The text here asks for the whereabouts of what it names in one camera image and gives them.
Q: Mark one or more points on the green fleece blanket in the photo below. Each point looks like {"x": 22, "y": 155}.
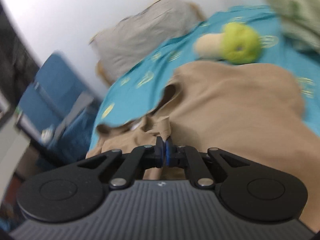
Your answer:
{"x": 299, "y": 22}

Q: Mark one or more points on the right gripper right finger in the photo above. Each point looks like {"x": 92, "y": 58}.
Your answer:
{"x": 189, "y": 159}

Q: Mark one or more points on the green beige plush toy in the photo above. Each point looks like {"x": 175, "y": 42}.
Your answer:
{"x": 237, "y": 43}

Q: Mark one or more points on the grey pillow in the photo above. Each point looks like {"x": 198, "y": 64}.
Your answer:
{"x": 127, "y": 43}

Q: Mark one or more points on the teal bed sheet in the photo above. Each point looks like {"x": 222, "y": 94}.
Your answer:
{"x": 141, "y": 89}

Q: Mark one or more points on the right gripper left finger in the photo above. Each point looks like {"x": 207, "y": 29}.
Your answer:
{"x": 135, "y": 163}

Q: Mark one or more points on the near blue covered chair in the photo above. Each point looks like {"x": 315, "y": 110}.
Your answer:
{"x": 47, "y": 101}

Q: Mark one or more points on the tan t-shirt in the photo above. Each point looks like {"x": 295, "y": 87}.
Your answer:
{"x": 253, "y": 110}

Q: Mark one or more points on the grey seat cushion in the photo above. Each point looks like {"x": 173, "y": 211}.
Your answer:
{"x": 83, "y": 101}

